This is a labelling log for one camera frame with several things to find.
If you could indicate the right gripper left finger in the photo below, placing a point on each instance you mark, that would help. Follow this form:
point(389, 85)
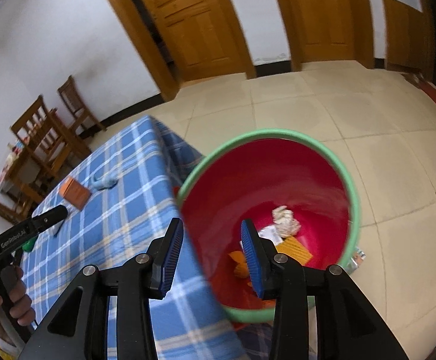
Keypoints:
point(76, 327)

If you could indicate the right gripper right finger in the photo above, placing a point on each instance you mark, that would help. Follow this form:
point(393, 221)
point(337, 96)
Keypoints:
point(348, 325)

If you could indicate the yellow foam net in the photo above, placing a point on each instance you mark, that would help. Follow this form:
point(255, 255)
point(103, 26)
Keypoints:
point(294, 249)

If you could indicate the blue curved toy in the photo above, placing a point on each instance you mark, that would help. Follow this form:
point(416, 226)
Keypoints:
point(107, 181)

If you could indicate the orange cardboard box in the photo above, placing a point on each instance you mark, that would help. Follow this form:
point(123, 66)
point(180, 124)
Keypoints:
point(74, 193)

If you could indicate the cream paper ball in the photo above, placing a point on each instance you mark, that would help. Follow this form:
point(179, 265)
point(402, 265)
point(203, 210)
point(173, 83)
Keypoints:
point(285, 222)

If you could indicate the white medicine box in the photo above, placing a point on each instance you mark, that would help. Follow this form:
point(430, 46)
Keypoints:
point(270, 233)

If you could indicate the person's left hand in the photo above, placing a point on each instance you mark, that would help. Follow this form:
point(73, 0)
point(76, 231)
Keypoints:
point(16, 312)

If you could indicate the green clover-shaped container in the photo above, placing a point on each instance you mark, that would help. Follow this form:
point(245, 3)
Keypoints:
point(29, 245)

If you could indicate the wooden chair at left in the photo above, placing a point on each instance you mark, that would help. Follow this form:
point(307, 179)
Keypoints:
point(16, 214)

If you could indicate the wooden dining table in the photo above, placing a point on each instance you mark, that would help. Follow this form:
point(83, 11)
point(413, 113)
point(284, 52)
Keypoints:
point(25, 178)

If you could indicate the blue plaid tablecloth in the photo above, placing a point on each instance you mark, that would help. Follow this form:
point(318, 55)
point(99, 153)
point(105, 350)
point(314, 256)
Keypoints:
point(151, 162)

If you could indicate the wooden chair near table front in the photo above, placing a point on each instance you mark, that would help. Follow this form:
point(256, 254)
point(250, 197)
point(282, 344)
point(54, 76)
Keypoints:
point(43, 138)

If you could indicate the red bin with green rim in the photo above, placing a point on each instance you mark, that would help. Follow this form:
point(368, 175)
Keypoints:
point(250, 177)

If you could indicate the left wooden door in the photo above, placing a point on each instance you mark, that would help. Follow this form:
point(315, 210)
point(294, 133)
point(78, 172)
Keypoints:
point(203, 37)

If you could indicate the wooden door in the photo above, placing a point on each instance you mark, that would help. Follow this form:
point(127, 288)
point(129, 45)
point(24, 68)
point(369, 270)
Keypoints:
point(328, 30)
point(203, 37)

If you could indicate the right wooden door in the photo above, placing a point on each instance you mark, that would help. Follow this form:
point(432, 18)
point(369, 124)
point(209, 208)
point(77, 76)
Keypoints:
point(328, 30)

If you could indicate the wooden chair against wall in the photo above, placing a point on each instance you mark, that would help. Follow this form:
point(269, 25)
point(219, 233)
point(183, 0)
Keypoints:
point(72, 100)

